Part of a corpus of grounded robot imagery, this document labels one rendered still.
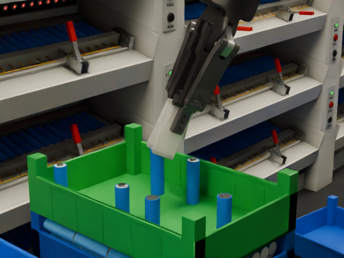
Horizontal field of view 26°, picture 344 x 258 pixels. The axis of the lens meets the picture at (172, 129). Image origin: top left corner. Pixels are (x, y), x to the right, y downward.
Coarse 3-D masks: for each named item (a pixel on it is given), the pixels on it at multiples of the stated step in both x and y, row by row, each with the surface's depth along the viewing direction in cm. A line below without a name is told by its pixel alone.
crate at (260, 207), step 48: (144, 144) 112; (48, 192) 98; (96, 192) 107; (144, 192) 107; (240, 192) 101; (288, 192) 94; (96, 240) 93; (144, 240) 87; (192, 240) 81; (240, 240) 87
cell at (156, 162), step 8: (152, 160) 97; (160, 160) 96; (152, 168) 97; (160, 168) 97; (152, 176) 97; (160, 176) 97; (152, 184) 98; (160, 184) 97; (152, 192) 98; (160, 192) 98
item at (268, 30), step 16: (320, 0) 195; (272, 16) 183; (304, 16) 188; (320, 16) 193; (240, 32) 168; (256, 32) 170; (272, 32) 176; (288, 32) 182; (304, 32) 189; (240, 48) 168; (256, 48) 174
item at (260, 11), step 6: (282, 0) 188; (288, 0) 189; (294, 0) 191; (300, 0) 192; (306, 0) 195; (264, 6) 180; (270, 6) 181; (288, 6) 189; (294, 6) 191; (258, 12) 178; (264, 12) 180; (270, 12) 181; (198, 18) 162; (186, 24) 157
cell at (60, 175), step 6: (54, 168) 99; (60, 168) 99; (66, 168) 100; (54, 174) 100; (60, 174) 99; (66, 174) 100; (54, 180) 100; (60, 180) 100; (66, 180) 100; (66, 186) 100
